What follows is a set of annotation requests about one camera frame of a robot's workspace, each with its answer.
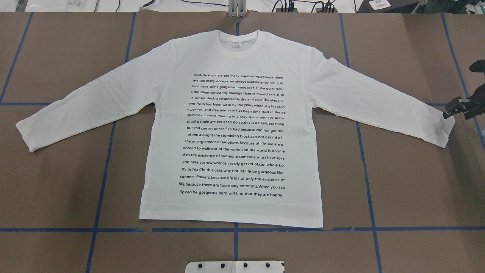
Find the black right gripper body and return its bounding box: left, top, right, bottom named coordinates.
left=458, top=83, right=485, bottom=119

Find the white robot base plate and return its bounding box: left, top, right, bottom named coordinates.
left=185, top=260, right=285, bottom=273

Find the white long-sleeve printed shirt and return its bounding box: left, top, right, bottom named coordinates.
left=17, top=30, right=454, bottom=228

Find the aluminium frame post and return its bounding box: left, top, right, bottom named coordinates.
left=228, top=0, right=247, bottom=18

